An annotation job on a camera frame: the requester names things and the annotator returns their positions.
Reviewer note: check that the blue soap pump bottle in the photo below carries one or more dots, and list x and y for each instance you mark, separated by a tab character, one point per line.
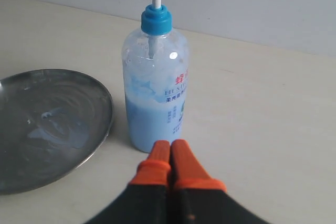
155	61

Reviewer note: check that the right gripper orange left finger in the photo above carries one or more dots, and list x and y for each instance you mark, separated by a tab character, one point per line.
144	198

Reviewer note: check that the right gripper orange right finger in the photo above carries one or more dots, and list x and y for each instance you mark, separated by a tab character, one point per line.
197	197

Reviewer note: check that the round steel plate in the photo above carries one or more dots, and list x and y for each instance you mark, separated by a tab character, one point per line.
52	121

